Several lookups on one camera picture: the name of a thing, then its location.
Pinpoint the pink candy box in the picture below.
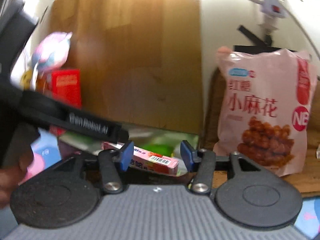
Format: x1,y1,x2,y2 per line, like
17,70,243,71
103,141,179,176

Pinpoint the black cardboard storage box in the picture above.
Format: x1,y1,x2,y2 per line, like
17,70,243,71
57,125,201,183

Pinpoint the light green snack packet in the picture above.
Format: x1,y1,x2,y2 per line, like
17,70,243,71
139,135,198,158

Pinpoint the pink blue plush toy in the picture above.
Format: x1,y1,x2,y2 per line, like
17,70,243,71
31,32,73,73

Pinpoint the yellow plush toy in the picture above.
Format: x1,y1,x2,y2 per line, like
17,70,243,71
20,69,33,90

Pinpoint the person's left hand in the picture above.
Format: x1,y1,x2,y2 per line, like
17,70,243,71
0,146,34,209

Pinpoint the large pink snack bag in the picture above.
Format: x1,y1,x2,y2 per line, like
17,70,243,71
213,49,317,176

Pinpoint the red gift bag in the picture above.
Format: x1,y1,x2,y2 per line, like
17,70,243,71
36,68,83,136

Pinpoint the wooden board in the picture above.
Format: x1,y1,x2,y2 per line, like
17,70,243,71
49,0,203,134

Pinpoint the brown woven seat mat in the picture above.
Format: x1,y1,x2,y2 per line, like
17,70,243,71
203,67,320,199

